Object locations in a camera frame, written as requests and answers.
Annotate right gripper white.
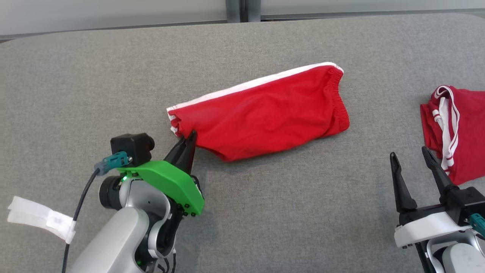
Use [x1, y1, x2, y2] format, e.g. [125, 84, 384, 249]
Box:
[390, 146, 474, 249]

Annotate left gripper bright green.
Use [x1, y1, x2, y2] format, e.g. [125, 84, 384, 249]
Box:
[116, 130, 205, 217]

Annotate red number 23 jersey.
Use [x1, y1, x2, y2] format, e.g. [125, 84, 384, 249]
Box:
[419, 85, 485, 187]

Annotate red shorts with white stripes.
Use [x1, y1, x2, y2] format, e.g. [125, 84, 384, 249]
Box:
[166, 61, 350, 163]

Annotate left black cable teal plug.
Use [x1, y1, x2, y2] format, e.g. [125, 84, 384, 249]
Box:
[62, 151, 133, 273]

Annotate black cable teal plug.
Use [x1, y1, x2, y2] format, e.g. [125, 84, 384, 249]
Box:
[468, 213, 485, 238]
[62, 151, 133, 273]

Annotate right black cable teal plug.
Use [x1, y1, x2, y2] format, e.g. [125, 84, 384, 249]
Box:
[468, 213, 485, 238]

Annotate grey window frame post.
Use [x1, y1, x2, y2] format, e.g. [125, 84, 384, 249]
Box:
[245, 0, 262, 22]
[225, 0, 242, 23]

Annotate white tape cable label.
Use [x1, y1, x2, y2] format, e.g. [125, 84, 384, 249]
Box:
[6, 196, 77, 244]

